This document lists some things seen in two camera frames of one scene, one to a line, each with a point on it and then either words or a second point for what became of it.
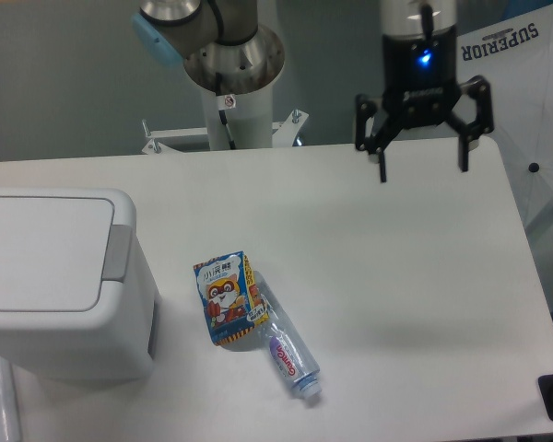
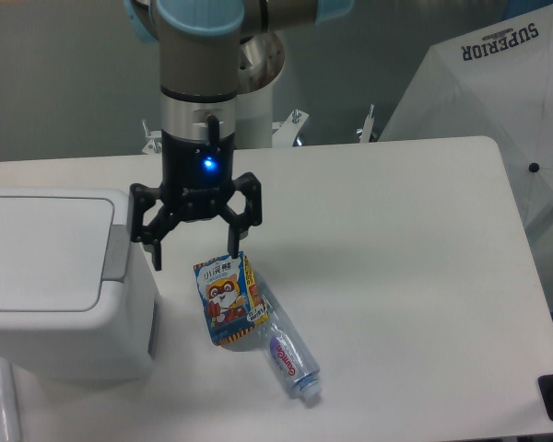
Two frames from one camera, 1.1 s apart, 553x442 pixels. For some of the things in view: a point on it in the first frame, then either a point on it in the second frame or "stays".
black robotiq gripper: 419,87 → 197,184
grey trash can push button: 117,252 stays
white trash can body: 114,340 stays
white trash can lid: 44,253 stays
